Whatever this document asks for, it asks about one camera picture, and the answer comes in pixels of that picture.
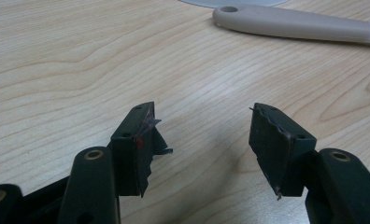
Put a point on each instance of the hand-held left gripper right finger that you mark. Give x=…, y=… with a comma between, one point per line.
x=286, y=161

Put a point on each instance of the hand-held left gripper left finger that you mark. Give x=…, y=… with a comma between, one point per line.
x=128, y=161

